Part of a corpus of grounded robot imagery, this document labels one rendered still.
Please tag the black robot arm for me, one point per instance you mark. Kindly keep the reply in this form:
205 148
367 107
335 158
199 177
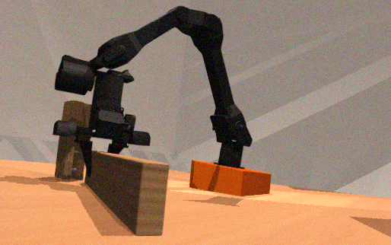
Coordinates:
77 76

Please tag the brown wooden rail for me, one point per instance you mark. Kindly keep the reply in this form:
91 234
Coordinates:
134 189

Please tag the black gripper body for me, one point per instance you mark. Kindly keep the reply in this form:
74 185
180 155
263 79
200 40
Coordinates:
66 128

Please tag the brown wooden post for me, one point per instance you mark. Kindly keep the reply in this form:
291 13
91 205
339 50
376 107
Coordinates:
70 160

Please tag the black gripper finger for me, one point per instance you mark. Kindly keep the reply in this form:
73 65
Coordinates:
115 149
86 151

